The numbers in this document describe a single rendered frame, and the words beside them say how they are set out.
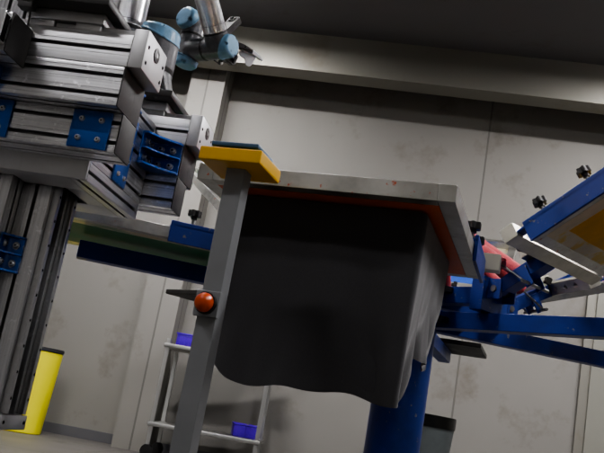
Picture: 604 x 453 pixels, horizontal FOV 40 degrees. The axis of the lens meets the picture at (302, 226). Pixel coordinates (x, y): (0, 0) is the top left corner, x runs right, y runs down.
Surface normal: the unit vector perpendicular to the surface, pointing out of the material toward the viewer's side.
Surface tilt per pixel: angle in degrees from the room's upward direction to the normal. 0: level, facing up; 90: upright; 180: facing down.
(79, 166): 90
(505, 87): 90
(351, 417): 90
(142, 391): 90
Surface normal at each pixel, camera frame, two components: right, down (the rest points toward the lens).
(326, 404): -0.11, -0.24
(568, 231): 0.22, 0.79
